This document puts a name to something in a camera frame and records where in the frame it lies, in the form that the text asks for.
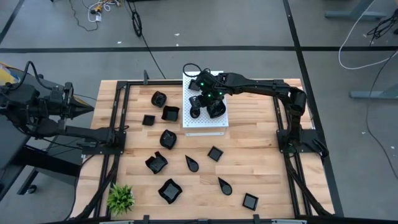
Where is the dark grey side desk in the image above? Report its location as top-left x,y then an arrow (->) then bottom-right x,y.
0,66 -> 83,202

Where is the small green potted plant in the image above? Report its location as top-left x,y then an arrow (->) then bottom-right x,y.
106,183 -> 136,217

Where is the white perforated metal shelf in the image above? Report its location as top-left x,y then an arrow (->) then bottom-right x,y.
182,70 -> 229,137

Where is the thin black floor cable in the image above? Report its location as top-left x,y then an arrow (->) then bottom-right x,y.
67,0 -> 100,32
365,49 -> 398,182

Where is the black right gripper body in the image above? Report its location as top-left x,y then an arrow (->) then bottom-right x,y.
198,72 -> 226,106

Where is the black cable tangle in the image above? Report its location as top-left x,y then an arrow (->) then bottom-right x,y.
366,9 -> 398,45

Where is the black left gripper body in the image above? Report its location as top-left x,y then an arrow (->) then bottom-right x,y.
45,82 -> 75,131

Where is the black cable bundle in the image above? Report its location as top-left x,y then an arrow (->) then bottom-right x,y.
283,152 -> 333,217
63,152 -> 122,220

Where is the white floor cable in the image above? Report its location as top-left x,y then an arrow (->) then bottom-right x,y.
338,0 -> 398,70

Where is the yellow and blue canister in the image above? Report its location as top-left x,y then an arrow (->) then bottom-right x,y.
0,63 -> 16,85

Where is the white power strip with cables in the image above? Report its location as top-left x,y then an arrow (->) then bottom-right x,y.
87,0 -> 121,23

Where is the black rounded wavy plate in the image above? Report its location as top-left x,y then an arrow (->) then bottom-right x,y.
150,90 -> 167,108
206,98 -> 227,119
159,129 -> 178,150

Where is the black aluminium frame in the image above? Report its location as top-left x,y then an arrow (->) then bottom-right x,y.
93,79 -> 336,224

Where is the large black square wavy plate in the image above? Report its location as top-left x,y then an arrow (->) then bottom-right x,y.
157,178 -> 183,205

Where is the hanging black cable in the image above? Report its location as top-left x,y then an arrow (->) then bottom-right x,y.
125,0 -> 167,80

